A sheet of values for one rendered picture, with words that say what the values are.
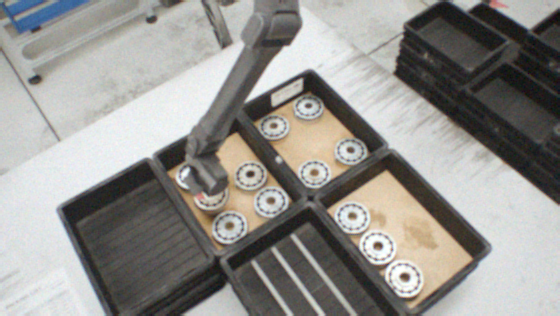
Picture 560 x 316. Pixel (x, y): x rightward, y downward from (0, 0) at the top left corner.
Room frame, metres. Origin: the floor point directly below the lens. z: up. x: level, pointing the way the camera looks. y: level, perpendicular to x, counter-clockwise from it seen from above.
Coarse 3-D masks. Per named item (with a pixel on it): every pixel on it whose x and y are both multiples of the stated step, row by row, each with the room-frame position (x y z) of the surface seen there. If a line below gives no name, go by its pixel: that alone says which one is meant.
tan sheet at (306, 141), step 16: (272, 112) 1.01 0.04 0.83; (288, 112) 1.00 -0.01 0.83; (304, 128) 0.93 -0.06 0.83; (320, 128) 0.93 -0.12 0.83; (336, 128) 0.92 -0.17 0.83; (288, 144) 0.87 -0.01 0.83; (304, 144) 0.87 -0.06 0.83; (320, 144) 0.86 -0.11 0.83; (288, 160) 0.81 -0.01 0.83; (304, 160) 0.81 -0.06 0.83; (336, 176) 0.74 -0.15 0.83
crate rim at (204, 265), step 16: (144, 160) 0.77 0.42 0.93; (112, 176) 0.72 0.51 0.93; (160, 176) 0.71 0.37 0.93; (64, 224) 0.58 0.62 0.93; (192, 224) 0.55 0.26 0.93; (80, 256) 0.48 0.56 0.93; (208, 256) 0.46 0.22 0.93; (192, 272) 0.42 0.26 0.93; (96, 288) 0.39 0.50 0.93; (176, 288) 0.39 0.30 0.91; (144, 304) 0.34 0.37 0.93
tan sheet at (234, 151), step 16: (224, 144) 0.88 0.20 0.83; (240, 144) 0.88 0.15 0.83; (224, 160) 0.82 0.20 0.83; (240, 160) 0.82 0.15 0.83; (256, 160) 0.82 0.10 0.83; (240, 192) 0.70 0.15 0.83; (192, 208) 0.66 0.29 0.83; (240, 208) 0.65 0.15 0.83; (208, 224) 0.60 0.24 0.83; (256, 224) 0.59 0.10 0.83
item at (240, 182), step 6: (246, 162) 0.79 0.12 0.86; (252, 162) 0.79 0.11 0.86; (258, 162) 0.79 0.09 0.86; (240, 168) 0.77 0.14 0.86; (246, 168) 0.77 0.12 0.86; (258, 168) 0.76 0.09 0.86; (264, 168) 0.76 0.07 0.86; (234, 174) 0.75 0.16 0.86; (240, 174) 0.75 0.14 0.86; (264, 174) 0.74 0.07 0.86; (234, 180) 0.73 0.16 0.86; (240, 180) 0.73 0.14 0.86; (258, 180) 0.72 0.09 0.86; (264, 180) 0.72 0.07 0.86; (240, 186) 0.70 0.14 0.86; (246, 186) 0.70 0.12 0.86; (252, 186) 0.70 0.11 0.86; (258, 186) 0.70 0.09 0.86
